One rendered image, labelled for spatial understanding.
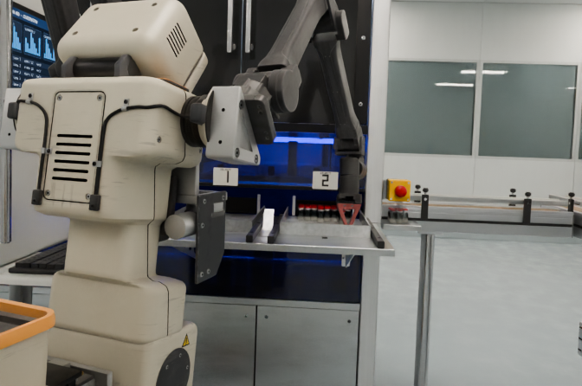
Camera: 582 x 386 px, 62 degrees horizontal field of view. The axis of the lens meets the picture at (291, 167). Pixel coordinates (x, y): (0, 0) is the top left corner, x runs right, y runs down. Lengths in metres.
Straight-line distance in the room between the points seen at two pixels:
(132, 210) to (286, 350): 1.10
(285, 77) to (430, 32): 5.72
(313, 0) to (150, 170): 0.53
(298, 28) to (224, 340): 1.16
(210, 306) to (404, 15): 5.28
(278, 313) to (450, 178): 4.94
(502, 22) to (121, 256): 6.29
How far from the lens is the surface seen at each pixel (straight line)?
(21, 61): 1.49
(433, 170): 6.43
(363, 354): 1.81
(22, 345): 0.67
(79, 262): 0.90
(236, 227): 1.43
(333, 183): 1.66
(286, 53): 0.96
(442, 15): 6.63
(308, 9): 1.10
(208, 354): 1.85
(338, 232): 1.42
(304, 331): 1.78
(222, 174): 1.69
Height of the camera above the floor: 1.14
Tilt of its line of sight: 3 degrees down
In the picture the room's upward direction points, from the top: 2 degrees clockwise
